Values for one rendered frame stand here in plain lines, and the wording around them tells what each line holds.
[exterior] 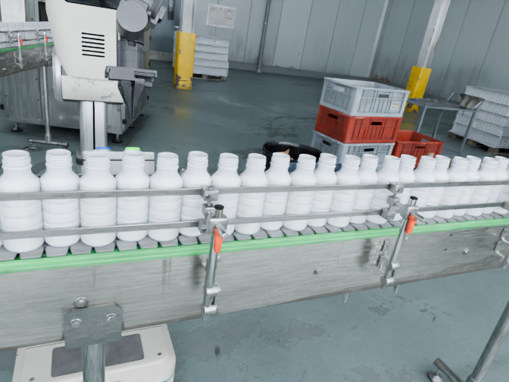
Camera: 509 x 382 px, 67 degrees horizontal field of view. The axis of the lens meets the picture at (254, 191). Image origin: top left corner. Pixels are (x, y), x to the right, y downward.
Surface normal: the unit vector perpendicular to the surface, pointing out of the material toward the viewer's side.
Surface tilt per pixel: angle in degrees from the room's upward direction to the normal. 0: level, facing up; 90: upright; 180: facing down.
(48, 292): 90
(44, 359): 0
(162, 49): 90
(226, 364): 0
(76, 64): 90
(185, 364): 0
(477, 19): 90
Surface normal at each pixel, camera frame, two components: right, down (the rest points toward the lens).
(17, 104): 0.08, 0.41
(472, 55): -0.91, 0.03
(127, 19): 0.34, 0.07
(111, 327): 0.38, 0.41
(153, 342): 0.15, -0.91
